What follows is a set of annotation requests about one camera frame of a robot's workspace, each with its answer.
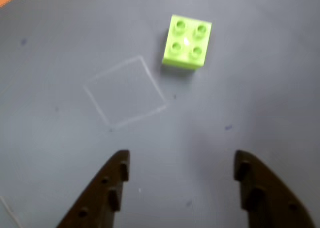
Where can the dark grey table mat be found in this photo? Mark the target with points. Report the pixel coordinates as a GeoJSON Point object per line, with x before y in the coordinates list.
{"type": "Point", "coordinates": [75, 150]}

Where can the green lego block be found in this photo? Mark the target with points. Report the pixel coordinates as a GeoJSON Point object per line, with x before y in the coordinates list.
{"type": "Point", "coordinates": [186, 42]}

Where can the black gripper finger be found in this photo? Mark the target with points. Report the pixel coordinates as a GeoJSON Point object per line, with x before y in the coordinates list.
{"type": "Point", "coordinates": [270, 200]}
{"type": "Point", "coordinates": [100, 200]}

